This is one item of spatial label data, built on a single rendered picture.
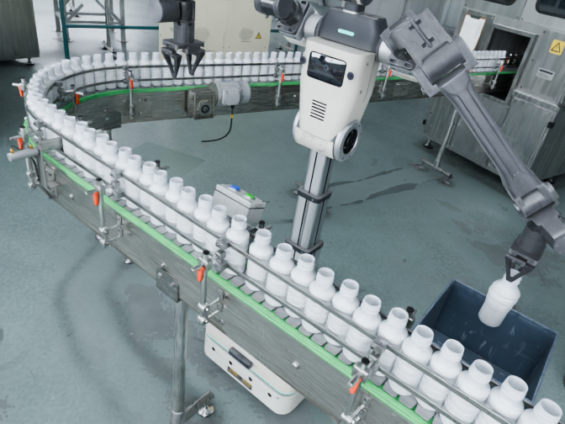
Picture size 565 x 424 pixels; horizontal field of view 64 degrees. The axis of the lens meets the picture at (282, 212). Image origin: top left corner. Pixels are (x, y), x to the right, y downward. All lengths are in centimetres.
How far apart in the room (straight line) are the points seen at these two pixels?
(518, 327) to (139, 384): 156
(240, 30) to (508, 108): 282
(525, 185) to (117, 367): 185
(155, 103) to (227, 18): 276
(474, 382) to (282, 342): 45
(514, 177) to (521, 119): 349
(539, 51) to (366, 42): 307
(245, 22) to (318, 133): 378
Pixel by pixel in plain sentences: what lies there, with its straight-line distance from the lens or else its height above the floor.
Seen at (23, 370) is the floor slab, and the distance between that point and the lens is 240.
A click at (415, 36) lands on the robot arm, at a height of 165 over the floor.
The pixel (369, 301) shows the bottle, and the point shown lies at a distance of 100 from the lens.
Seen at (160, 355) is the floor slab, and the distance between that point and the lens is 234.
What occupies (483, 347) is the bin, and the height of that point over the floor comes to 77.
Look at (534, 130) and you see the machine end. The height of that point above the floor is 63.
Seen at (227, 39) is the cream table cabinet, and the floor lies 70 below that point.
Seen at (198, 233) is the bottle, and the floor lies 107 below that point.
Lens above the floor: 179
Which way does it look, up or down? 32 degrees down
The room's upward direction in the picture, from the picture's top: 9 degrees clockwise
